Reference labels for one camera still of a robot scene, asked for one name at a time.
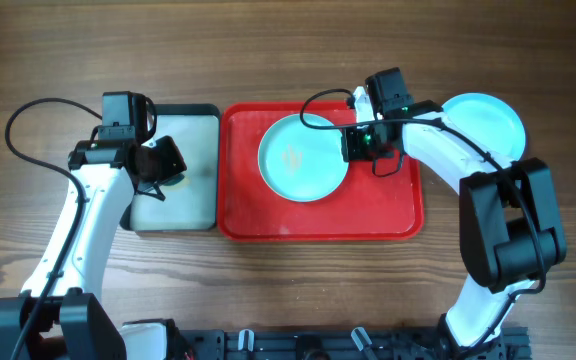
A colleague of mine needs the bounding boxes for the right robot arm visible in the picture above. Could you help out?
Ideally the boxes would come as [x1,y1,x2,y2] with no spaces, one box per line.
[347,93,567,359]

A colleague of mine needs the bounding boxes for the green yellow sponge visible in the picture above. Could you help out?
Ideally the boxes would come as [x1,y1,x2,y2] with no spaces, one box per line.
[164,174,186,187]

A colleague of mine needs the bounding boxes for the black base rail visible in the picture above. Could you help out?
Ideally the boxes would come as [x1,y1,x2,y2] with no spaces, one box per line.
[167,327,533,360]

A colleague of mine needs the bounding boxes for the black cable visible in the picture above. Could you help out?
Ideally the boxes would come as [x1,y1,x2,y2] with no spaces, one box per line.
[3,97,104,360]
[299,88,549,351]

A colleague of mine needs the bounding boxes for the teal plate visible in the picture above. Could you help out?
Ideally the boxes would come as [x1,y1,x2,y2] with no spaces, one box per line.
[257,113,349,202]

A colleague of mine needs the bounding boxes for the left black cable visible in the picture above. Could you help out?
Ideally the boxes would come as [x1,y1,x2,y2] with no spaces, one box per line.
[3,97,104,360]

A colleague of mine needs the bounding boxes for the black water basin tray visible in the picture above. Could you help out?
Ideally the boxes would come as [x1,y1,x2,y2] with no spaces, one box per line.
[120,104,220,232]

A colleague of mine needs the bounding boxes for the red plastic tray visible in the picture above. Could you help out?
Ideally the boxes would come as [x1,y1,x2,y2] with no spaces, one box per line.
[216,102,424,242]

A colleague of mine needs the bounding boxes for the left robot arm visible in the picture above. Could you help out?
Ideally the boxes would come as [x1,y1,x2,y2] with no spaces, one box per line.
[0,136,186,359]

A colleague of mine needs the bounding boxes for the right black cable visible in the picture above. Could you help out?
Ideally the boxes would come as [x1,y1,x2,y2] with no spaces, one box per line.
[299,88,549,351]

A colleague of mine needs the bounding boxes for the light blue front plate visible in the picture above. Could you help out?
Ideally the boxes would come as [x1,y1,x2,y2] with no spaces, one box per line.
[442,93,527,160]

